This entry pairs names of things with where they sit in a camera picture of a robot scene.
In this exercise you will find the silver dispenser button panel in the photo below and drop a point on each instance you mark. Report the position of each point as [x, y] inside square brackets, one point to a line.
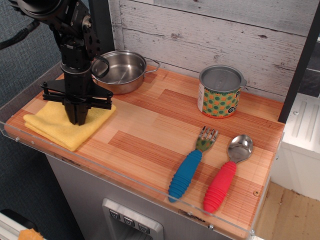
[126, 224]

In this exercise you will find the clear acrylic table guard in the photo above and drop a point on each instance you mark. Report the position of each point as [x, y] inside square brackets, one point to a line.
[156, 126]

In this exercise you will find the red handled spoon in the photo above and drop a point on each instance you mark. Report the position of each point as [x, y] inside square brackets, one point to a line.
[239, 150]

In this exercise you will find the black vertical post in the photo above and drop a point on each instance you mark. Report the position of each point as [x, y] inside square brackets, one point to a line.
[301, 66]
[102, 24]

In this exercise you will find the yellow cloth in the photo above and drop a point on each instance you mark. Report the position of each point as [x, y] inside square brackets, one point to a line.
[52, 123]

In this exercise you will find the white toy sink unit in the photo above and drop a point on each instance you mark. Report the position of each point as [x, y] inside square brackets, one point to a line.
[297, 163]

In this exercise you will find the black vertical post left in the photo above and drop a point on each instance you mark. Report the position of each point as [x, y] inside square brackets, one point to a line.
[102, 24]

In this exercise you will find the blue handled fork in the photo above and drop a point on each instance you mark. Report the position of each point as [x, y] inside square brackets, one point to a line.
[184, 174]

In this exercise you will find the black vertical post right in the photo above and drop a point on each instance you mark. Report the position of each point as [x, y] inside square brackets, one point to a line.
[301, 66]

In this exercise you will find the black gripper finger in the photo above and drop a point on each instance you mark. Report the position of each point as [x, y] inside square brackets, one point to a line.
[70, 110]
[81, 113]

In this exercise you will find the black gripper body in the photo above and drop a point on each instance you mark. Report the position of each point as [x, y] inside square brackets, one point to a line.
[77, 90]

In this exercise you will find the grey toy fridge cabinet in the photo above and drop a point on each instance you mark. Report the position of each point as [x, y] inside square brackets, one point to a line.
[85, 185]

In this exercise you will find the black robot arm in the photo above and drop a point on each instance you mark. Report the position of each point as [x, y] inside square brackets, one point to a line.
[72, 27]

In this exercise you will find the small steel pot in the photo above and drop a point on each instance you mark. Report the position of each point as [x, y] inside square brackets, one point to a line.
[120, 71]

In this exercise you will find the patterned can with grey lid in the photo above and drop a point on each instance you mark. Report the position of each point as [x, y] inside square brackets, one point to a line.
[219, 91]

